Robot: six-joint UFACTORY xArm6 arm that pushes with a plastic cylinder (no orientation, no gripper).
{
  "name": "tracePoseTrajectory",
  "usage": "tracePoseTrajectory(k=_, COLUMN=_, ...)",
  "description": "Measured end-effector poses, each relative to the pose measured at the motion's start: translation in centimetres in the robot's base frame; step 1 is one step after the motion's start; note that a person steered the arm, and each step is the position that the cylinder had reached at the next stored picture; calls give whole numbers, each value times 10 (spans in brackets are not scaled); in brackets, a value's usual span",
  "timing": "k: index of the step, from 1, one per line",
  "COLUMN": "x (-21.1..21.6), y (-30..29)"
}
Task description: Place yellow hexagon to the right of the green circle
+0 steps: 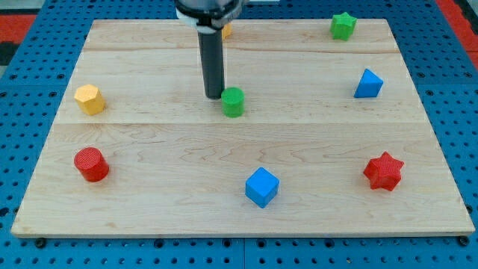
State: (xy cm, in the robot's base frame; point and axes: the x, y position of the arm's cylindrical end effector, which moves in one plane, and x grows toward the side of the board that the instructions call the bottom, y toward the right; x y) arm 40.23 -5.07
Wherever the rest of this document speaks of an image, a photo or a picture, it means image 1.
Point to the red cylinder block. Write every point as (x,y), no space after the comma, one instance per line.
(91,164)

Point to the blue cube block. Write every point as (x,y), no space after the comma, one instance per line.
(261,187)

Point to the yellow hexagon block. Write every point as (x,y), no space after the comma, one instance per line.
(89,99)

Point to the yellow block behind rod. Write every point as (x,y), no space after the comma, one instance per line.
(226,31)

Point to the light wooden board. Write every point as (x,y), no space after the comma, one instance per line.
(178,166)

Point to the green cylinder block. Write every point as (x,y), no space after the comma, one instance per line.
(232,100)

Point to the blue triangle block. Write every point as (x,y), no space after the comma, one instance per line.
(369,85)

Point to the green star block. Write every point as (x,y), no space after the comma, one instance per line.
(342,26)

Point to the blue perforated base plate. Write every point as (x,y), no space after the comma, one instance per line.
(42,63)

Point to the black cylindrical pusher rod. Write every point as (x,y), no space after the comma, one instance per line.
(211,53)

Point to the red star block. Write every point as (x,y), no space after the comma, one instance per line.
(384,172)

